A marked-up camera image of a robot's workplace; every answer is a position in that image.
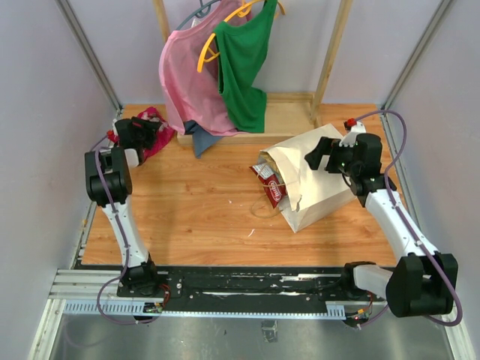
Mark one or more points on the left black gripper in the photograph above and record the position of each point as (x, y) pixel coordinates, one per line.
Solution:
(150, 129)

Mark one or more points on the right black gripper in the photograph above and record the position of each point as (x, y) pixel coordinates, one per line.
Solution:
(324, 148)

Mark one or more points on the pink REAL snack bag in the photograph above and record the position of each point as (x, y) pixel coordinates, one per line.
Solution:
(159, 138)

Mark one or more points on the beige paper bag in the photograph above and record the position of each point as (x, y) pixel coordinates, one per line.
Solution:
(310, 194)

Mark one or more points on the red Chulpi snack bag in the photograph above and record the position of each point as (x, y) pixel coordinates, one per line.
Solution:
(273, 186)

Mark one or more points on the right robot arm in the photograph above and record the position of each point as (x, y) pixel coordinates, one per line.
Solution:
(423, 281)

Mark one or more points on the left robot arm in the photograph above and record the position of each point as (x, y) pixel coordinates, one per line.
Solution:
(109, 185)

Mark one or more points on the pink mesh shirt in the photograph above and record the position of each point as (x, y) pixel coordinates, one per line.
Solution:
(188, 94)

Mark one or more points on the wooden clothes rack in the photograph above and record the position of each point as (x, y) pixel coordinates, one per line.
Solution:
(289, 114)

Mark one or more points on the blue cloth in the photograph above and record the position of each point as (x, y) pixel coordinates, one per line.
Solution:
(202, 139)

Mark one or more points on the green tank top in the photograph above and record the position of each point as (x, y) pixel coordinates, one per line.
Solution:
(243, 50)

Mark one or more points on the grey-blue clothes hanger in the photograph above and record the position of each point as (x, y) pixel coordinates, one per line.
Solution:
(202, 11)

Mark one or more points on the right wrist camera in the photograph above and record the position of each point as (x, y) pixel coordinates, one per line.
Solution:
(353, 128)

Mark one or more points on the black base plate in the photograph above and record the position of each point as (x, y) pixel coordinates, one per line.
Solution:
(254, 289)

